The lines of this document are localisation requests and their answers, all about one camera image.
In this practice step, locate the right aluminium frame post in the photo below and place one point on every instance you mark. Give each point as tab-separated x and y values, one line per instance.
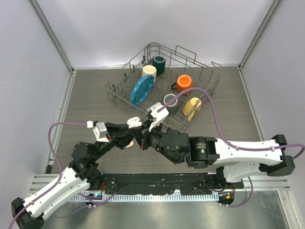
260	31

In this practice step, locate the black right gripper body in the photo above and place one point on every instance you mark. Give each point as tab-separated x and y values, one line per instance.
153	138

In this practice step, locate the orange mug black handle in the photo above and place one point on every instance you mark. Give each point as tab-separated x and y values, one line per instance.
182	83

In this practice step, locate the blue polka dot plate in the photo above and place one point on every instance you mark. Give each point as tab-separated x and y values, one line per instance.
141	89

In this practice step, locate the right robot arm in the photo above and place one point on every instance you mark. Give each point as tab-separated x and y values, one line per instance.
233	164

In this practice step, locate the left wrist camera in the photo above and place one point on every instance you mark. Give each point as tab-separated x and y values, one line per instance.
99	130

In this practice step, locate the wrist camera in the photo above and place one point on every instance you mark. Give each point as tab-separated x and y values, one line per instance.
156	116
99	130

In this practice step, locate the grey wire dish rack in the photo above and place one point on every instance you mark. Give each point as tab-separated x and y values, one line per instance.
178	61

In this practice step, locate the yellow mug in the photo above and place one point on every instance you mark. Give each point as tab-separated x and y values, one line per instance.
191	107

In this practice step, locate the aluminium frame post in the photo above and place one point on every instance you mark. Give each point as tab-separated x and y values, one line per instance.
260	31
47	27

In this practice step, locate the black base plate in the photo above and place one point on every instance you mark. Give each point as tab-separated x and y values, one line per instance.
165	183

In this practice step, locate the cream ribbed mug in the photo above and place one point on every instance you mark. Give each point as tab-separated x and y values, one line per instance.
149	70

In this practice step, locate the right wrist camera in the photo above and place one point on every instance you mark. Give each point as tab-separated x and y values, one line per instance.
156	116

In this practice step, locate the white earbud case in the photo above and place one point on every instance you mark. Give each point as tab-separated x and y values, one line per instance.
134	122

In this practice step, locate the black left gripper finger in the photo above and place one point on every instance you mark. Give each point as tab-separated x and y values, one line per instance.
124	132
117	131

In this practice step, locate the dark teal mug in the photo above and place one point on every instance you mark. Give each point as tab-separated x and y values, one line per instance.
159	62

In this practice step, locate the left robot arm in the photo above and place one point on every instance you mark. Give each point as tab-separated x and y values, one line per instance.
80	175

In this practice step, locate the beige earbud charging case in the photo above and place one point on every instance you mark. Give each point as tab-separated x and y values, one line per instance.
130	144

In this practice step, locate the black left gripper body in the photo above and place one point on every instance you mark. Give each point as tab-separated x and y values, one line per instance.
114	141

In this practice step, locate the white slotted cable duct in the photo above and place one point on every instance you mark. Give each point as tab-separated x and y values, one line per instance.
175	197

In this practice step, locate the left aluminium frame post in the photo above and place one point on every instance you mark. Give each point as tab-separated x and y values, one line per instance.
47	27

